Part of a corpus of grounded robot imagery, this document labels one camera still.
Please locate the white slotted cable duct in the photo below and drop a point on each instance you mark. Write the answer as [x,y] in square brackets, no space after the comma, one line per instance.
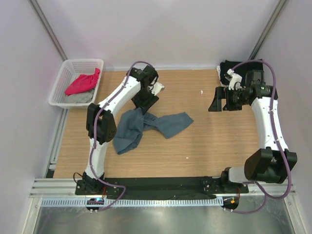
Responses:
[93,202]

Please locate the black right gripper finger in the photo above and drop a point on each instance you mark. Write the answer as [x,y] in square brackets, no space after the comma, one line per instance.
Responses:
[217,101]
[226,96]

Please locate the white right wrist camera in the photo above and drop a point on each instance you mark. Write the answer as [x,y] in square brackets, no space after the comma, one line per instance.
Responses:
[235,80]

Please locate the aluminium frame rail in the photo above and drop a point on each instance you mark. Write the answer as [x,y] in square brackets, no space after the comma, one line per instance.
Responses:
[58,187]

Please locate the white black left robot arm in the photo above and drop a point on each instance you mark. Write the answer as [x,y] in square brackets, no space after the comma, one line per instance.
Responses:
[139,86]

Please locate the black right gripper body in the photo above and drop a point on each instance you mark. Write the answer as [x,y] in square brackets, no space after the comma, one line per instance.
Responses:
[237,97]

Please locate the folded black t-shirt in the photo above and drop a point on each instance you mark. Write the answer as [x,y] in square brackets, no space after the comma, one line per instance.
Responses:
[242,68]

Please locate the folded white t-shirt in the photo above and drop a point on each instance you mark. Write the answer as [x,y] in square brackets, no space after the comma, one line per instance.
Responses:
[218,72]

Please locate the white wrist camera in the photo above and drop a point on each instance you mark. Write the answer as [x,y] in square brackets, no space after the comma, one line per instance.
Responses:
[156,88]
[235,80]

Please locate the grey t-shirt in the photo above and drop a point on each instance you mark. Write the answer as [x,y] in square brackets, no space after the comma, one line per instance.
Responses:
[84,97]

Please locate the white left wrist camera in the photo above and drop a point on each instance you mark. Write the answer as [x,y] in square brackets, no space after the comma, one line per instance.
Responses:
[156,88]

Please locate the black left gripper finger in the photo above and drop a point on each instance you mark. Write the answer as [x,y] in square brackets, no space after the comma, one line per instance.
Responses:
[148,103]
[138,102]

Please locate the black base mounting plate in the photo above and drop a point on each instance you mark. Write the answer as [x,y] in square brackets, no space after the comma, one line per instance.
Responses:
[160,188]

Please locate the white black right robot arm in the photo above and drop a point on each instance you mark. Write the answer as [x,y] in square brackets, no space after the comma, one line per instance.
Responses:
[272,162]

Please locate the teal blue t-shirt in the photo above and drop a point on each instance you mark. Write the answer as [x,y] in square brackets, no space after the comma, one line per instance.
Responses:
[133,123]

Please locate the pink t-shirt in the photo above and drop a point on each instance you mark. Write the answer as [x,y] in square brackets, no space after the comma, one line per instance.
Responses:
[83,83]

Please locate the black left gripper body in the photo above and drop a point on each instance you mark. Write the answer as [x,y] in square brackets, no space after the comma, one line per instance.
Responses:
[145,95]

